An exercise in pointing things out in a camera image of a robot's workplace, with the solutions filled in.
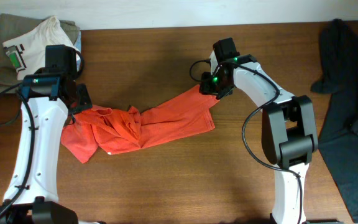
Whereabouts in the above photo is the dark grey clothes pile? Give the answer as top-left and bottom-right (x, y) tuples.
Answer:
(311, 19), (358, 223)

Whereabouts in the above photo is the olive folded garment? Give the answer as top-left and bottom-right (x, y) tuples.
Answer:
(0, 13), (81, 94)

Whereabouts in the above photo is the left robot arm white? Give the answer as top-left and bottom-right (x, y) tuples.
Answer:
(0, 45), (92, 223)

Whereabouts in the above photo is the orange t-shirt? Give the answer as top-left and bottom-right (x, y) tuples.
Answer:
(60, 85), (219, 163)

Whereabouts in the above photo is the white folded t-shirt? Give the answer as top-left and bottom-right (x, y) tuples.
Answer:
(2, 16), (81, 82)

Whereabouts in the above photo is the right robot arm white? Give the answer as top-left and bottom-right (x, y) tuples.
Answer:
(199, 38), (318, 223)

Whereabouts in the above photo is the light blue folded garment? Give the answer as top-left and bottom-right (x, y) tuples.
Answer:
(73, 32), (81, 71)

